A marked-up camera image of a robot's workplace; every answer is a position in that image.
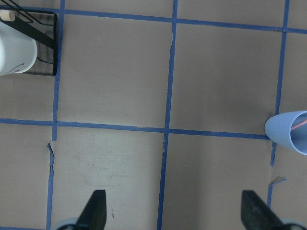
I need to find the black wire cup rack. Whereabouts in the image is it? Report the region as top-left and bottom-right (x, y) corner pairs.
(0, 0), (58, 76)

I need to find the pink chopstick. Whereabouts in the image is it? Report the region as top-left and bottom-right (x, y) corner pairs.
(291, 120), (307, 130)

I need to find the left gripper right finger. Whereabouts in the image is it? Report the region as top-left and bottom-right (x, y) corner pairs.
(241, 190), (292, 230)

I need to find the light blue plastic cup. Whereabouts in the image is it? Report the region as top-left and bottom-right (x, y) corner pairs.
(264, 111), (307, 155)

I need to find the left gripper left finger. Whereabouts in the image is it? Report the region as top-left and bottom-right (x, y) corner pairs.
(75, 190), (106, 230)

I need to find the white mug near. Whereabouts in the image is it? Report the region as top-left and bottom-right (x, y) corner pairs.
(0, 23), (37, 76)

